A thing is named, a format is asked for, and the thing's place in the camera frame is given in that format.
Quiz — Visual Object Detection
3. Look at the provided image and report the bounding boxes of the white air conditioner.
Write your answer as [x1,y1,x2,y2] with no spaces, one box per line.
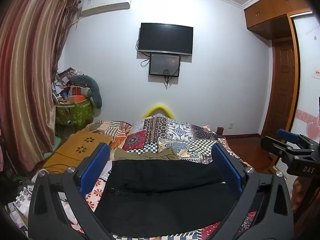
[79,0,132,18]

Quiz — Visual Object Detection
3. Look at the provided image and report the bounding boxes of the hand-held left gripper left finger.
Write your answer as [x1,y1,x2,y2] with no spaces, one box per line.
[28,142,118,240]

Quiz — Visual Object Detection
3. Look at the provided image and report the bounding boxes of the pile of papers and boxes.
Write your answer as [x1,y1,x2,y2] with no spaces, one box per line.
[51,67,84,103]

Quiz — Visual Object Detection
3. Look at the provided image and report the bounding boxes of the person's right hand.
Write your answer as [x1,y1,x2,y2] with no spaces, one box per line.
[292,176,311,211]

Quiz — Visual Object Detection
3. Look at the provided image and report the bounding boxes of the patchwork printed blanket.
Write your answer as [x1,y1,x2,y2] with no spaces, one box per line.
[12,114,258,240]

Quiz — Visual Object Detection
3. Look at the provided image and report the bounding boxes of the black wall television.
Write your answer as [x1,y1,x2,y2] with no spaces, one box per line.
[138,22,194,57]

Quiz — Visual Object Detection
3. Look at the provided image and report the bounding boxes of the yellow curved cushion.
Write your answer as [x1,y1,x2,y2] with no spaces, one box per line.
[142,102,175,119]

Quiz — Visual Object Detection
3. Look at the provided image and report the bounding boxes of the black pants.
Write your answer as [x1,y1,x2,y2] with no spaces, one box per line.
[94,159,242,238]

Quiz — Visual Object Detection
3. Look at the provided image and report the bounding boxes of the striped brown curtain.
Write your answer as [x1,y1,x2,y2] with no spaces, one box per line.
[0,0,80,175]

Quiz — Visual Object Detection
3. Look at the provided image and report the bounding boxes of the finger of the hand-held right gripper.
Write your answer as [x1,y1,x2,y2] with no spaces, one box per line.
[260,136,314,159]
[276,129,301,143]

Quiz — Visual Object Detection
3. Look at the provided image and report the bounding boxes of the grey pillow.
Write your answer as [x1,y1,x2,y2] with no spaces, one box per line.
[69,75,103,109]

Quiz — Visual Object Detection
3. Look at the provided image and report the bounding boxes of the khaki pants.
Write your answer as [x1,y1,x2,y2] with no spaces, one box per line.
[114,147,180,161]

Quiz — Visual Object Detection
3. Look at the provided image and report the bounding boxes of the small black wall monitor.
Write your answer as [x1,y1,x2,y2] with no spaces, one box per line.
[149,53,181,77]

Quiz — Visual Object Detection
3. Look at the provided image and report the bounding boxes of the wooden overhead cabinet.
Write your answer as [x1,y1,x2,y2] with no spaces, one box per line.
[244,0,313,40]

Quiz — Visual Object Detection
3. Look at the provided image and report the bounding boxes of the wooden lap desk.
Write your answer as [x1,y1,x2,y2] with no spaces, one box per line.
[41,130,113,174]

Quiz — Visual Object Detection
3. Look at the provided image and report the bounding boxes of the brown wooden door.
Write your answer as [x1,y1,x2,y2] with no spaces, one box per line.
[261,39,300,139]

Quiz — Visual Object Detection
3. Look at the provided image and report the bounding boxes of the white wardrobe door pink hearts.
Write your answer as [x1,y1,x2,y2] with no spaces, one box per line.
[290,11,320,143]

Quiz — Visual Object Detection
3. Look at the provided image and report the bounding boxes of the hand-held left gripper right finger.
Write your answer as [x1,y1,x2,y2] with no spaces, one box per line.
[211,142,294,240]

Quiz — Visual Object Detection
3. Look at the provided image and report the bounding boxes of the black cable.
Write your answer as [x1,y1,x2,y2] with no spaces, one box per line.
[42,164,70,174]

